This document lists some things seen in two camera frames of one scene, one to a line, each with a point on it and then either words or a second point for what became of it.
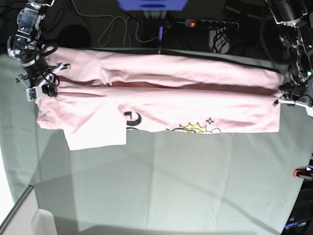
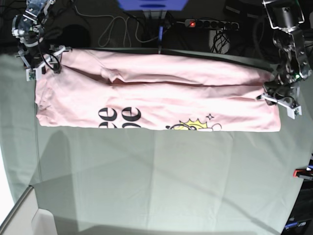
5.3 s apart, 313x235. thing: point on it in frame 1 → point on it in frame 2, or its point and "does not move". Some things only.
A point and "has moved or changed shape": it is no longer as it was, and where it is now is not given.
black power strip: (210, 23) does not move
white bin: (27, 219) does not move
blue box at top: (152, 5) does not move
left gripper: (40, 79) → (36, 58)
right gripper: (295, 94) → (284, 93)
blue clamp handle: (160, 33) does not move
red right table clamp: (305, 173) does not move
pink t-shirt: (103, 92) has moved or changed shape
